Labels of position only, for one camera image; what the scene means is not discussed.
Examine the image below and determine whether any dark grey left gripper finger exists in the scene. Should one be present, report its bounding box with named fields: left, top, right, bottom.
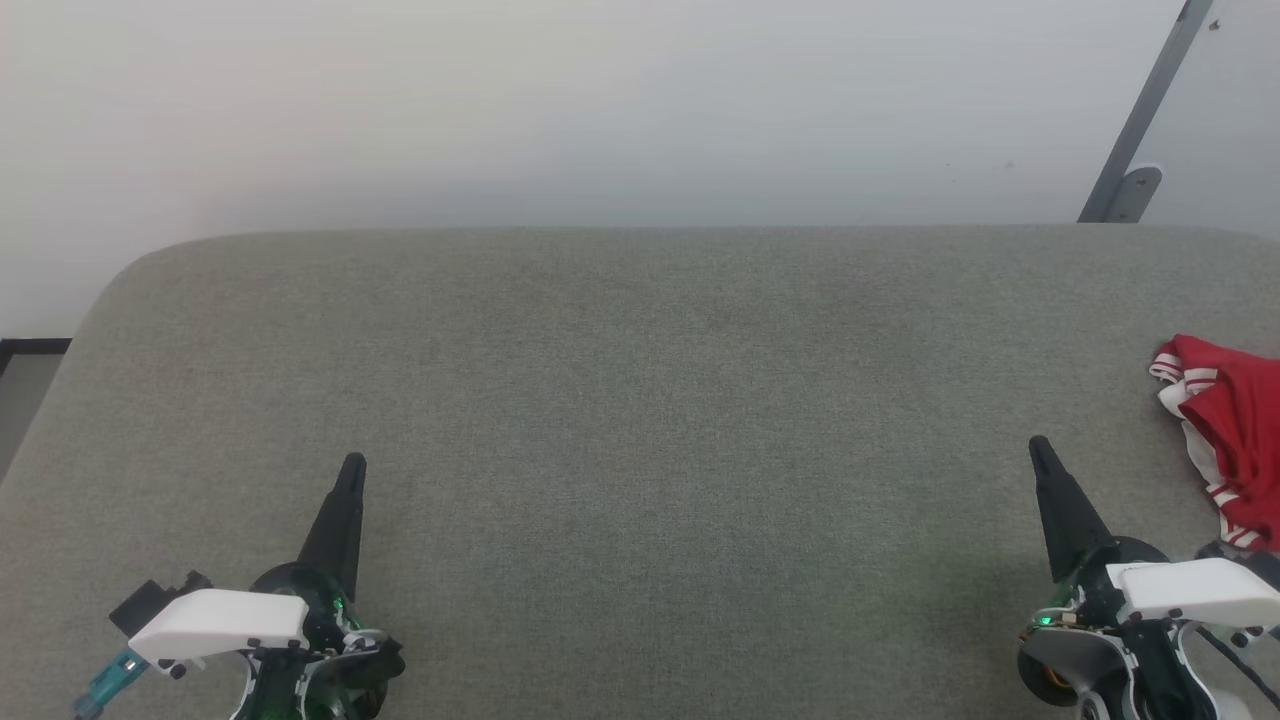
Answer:
left=297, top=452, right=369, bottom=603

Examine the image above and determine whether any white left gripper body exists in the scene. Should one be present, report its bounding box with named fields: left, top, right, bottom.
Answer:
left=128, top=562, right=406, bottom=691

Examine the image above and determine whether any grey metal post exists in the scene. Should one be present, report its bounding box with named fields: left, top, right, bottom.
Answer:
left=1077, top=0, right=1216, bottom=223

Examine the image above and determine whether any grey fabric sofa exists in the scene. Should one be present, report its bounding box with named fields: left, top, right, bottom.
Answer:
left=0, top=224, right=1280, bottom=720

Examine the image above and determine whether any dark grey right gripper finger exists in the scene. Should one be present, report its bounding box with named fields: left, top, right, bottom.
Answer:
left=1028, top=435, right=1113, bottom=584

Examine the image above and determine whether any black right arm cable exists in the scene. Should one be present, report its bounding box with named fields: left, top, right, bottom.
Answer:
left=1195, top=625, right=1280, bottom=706

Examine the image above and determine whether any black framed grey panel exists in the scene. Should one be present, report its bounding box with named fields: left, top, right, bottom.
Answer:
left=0, top=338, right=73, bottom=481

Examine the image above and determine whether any teal left camera connector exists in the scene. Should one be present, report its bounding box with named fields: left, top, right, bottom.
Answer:
left=72, top=650, right=151, bottom=720

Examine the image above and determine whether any red white sports jersey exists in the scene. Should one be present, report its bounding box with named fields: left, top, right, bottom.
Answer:
left=1148, top=334, right=1280, bottom=554

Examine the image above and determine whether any grey round post bracket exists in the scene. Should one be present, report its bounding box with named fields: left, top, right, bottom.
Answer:
left=1105, top=165, right=1163, bottom=223

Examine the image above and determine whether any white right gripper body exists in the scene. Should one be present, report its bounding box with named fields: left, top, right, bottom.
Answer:
left=1035, top=538, right=1280, bottom=629

